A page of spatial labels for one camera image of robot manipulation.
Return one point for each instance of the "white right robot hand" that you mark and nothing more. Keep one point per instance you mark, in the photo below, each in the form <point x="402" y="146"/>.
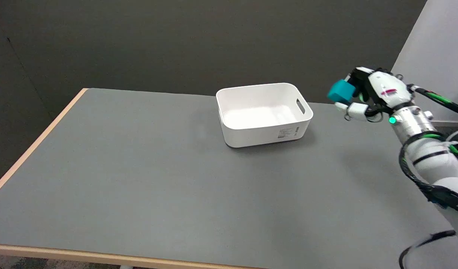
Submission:
<point x="386" y="91"/>

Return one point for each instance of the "blue wooden cube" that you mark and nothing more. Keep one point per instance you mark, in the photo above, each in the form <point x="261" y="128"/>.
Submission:
<point x="341" y="91"/>

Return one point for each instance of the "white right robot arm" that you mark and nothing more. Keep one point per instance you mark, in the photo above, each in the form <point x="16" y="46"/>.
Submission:
<point x="430" y="157"/>

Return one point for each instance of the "white plastic storage box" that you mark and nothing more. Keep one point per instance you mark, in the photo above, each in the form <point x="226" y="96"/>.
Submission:
<point x="263" y="113"/>

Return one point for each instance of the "grey table mat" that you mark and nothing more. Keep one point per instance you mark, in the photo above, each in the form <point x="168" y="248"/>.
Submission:
<point x="214" y="179"/>

